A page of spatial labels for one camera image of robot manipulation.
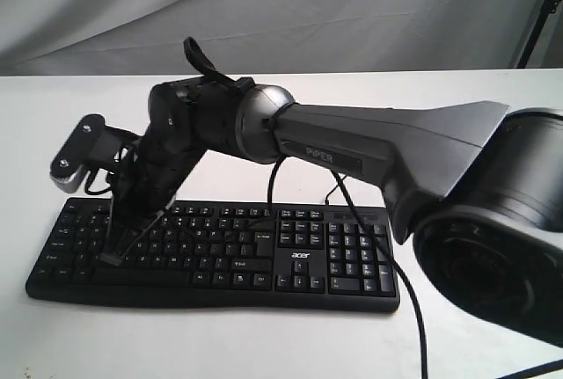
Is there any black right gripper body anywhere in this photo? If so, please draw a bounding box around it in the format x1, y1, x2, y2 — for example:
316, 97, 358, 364
110, 132, 206, 230

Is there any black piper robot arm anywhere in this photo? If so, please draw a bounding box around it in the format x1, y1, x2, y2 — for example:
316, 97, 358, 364
103, 38, 562, 346

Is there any black acer keyboard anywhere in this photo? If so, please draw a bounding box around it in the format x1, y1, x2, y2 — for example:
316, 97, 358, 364
26, 198, 400, 313

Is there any grey backdrop cloth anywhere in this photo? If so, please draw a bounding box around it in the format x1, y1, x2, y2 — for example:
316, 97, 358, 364
1, 0, 543, 76

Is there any black tripod stand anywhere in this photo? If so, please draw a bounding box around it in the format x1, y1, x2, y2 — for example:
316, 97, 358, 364
514, 0, 562, 69

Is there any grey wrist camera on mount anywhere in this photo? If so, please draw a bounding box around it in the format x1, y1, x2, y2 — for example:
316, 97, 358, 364
49, 113, 140, 193

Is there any black USB cable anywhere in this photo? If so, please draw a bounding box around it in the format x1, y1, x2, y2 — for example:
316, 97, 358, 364
324, 167, 348, 207

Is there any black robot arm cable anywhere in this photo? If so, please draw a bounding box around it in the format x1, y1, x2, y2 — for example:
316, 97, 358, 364
245, 158, 430, 379

